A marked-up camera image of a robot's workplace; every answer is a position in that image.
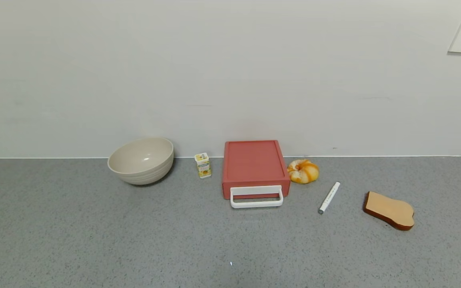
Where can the red drawer case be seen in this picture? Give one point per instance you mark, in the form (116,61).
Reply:
(253,162)

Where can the small yellow juice carton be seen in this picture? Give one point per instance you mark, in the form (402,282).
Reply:
(203,166)

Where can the orange swirl bread bun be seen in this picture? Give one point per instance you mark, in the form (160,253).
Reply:
(303,172)

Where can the beige ribbed bowl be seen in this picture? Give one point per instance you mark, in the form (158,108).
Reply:
(140,164)

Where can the white marker pen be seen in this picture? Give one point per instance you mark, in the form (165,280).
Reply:
(329,197)

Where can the toast slice toy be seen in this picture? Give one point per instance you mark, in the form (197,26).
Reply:
(388,208)

